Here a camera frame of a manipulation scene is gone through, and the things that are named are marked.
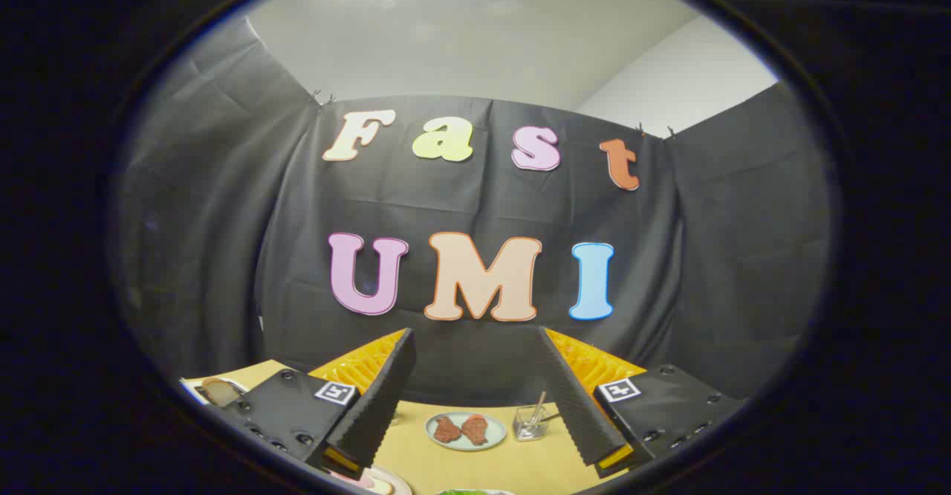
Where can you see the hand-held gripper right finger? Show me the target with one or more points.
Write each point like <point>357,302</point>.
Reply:
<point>572,398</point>

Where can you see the green lettuce leaf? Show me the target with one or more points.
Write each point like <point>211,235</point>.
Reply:
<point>475,493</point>

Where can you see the white toaster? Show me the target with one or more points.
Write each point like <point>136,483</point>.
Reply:
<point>192,389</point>

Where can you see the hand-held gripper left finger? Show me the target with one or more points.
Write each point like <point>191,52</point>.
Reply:
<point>375,398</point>

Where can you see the toasted bread slice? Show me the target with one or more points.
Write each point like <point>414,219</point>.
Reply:
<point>218,391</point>

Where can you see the brown meat piece orange edge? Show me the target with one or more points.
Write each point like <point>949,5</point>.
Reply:
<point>475,429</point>

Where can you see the grey round plate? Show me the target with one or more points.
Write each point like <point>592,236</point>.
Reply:
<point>400,482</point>

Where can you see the teal oval plate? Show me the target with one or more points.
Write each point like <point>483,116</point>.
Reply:
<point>466,447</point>

